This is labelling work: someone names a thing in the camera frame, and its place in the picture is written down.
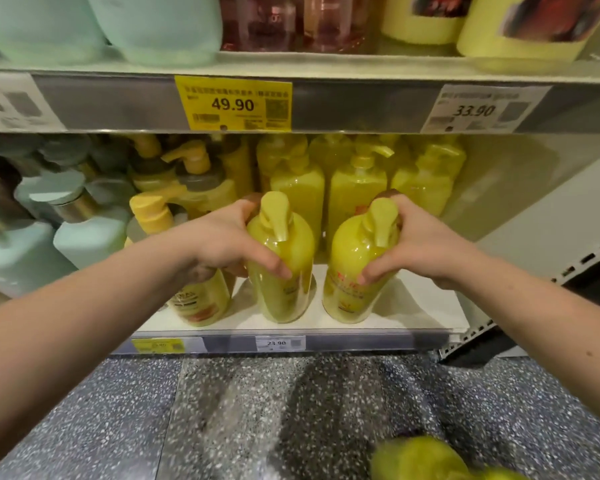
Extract person's right hand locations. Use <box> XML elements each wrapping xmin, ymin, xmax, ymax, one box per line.
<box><xmin>356</xmin><ymin>190</ymin><xmax>475</xmax><ymax>291</ymax></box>

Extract person's left hand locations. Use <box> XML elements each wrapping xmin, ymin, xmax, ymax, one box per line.
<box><xmin>181</xmin><ymin>194</ymin><xmax>294</xmax><ymax>285</ymax></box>

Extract yellow pump dispenser bottle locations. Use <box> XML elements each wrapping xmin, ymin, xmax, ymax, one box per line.
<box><xmin>322</xmin><ymin>197</ymin><xmax>402</xmax><ymax>324</ymax></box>
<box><xmin>245</xmin><ymin>191</ymin><xmax>317</xmax><ymax>324</ymax></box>

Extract person's right forearm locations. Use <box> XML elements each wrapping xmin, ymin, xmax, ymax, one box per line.
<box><xmin>455</xmin><ymin>245</ymin><xmax>600</xmax><ymax>435</ymax></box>

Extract person's left forearm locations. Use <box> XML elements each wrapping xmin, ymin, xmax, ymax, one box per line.
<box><xmin>0</xmin><ymin>227</ymin><xmax>196</xmax><ymax>478</ymax></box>

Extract white store shelf board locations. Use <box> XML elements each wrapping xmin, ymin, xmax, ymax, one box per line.
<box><xmin>112</xmin><ymin>262</ymin><xmax>472</xmax><ymax>356</ymax></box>

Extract yellow orange-label pump bottle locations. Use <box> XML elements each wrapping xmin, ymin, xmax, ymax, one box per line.
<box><xmin>125</xmin><ymin>192</ymin><xmax>233</xmax><ymax>328</ymax></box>
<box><xmin>127</xmin><ymin>135</ymin><xmax>178</xmax><ymax>193</ymax></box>
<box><xmin>161</xmin><ymin>140</ymin><xmax>238</xmax><ymax>218</ymax></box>
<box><xmin>220</xmin><ymin>137</ymin><xmax>256</xmax><ymax>200</ymax></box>

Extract small white price tag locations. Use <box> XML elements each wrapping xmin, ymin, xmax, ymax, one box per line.
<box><xmin>256</xmin><ymin>336</ymin><xmax>307</xmax><ymax>353</ymax></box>

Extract row of yellow bottles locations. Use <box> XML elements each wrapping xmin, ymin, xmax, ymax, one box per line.
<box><xmin>255</xmin><ymin>134</ymin><xmax>468</xmax><ymax>255</ymax></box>

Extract small yellow price tag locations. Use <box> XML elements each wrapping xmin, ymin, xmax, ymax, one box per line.
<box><xmin>131</xmin><ymin>338</ymin><xmax>187</xmax><ymax>354</ymax></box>

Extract grey metal store shelf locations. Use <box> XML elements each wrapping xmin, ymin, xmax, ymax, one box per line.
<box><xmin>0</xmin><ymin>45</ymin><xmax>600</xmax><ymax>136</ymax></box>

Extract large yellow price tag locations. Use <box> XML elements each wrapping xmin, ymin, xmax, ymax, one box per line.
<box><xmin>175</xmin><ymin>75</ymin><xmax>293</xmax><ymax>133</ymax></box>

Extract group of mint green bottles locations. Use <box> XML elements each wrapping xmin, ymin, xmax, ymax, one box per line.
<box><xmin>0</xmin><ymin>134</ymin><xmax>136</xmax><ymax>298</ymax></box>

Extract large white price tag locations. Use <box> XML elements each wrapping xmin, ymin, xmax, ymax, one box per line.
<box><xmin>421</xmin><ymin>84</ymin><xmax>552</xmax><ymax>135</ymax></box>
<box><xmin>0</xmin><ymin>72</ymin><xmax>67</xmax><ymax>133</ymax></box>

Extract yellow green round object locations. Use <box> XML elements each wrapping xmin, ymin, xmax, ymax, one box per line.
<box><xmin>472</xmin><ymin>467</ymin><xmax>531</xmax><ymax>480</ymax></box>
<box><xmin>370</xmin><ymin>436</ymin><xmax>473</xmax><ymax>480</ymax></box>

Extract yellow bottle with picture label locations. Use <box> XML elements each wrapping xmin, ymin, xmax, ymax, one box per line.
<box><xmin>380</xmin><ymin>0</ymin><xmax>473</xmax><ymax>46</ymax></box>
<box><xmin>456</xmin><ymin>0</ymin><xmax>600</xmax><ymax>64</ymax></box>

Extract large mint green bottle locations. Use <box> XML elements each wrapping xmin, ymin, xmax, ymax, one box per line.
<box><xmin>85</xmin><ymin>0</ymin><xmax>224</xmax><ymax>66</ymax></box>
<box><xmin>0</xmin><ymin>0</ymin><xmax>106</xmax><ymax>65</ymax></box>

